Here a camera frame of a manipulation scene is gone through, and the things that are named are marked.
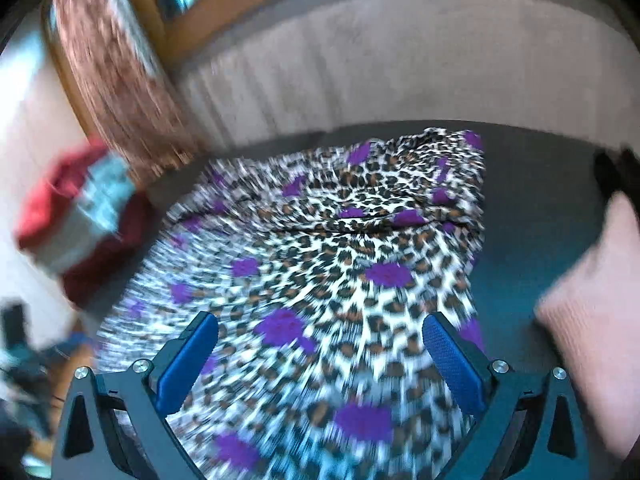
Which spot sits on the wooden window frame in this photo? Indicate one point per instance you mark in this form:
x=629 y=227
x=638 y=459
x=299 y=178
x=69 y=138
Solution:
x=150 y=5

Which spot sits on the pink knit garment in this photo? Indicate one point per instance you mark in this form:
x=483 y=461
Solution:
x=595 y=320

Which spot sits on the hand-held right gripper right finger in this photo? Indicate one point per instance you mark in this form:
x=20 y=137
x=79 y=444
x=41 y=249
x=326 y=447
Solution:
x=452 y=362

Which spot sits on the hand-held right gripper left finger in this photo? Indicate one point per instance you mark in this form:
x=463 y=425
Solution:
x=187 y=362

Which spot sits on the black fuzzy garment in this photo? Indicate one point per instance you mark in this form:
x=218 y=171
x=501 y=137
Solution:
x=612 y=172

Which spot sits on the leopard print garment purple spots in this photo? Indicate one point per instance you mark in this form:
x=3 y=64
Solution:
x=325 y=270

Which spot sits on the red printed cloth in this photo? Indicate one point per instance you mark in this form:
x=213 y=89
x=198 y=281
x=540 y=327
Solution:
x=45 y=220

